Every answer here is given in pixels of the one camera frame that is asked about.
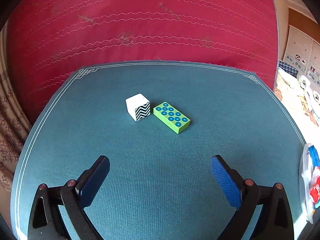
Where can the white zigzag cube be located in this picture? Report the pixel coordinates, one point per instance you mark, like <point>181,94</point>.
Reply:
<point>138,107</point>

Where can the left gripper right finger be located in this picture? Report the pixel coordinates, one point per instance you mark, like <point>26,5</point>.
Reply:
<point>241,194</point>

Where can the clear plastic bowl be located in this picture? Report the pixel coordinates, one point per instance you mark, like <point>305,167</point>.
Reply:
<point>305,174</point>

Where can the green dotted block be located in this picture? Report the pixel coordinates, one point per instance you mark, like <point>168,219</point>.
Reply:
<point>171,117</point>

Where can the teal table mat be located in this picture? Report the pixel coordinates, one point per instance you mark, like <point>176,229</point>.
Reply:
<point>159,185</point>

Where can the red white snack packet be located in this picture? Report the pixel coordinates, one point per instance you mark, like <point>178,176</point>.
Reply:
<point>314,186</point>

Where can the floral bed sheet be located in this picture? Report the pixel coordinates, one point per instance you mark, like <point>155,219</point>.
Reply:
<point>292,96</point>

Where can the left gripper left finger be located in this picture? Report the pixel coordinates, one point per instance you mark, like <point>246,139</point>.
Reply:
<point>79,194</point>

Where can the beige patterned curtain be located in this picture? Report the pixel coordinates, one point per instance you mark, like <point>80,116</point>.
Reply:
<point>14,127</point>

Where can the white wardrobe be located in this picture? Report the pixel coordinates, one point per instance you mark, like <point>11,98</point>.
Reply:
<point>302,53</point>

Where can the checkered blue cloth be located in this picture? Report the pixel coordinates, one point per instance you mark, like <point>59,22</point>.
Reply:
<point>288,68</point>

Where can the blue snack packet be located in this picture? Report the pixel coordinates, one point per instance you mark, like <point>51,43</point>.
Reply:
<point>314,156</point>

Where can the red quilted mattress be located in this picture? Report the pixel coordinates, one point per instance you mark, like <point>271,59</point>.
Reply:
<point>50,39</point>

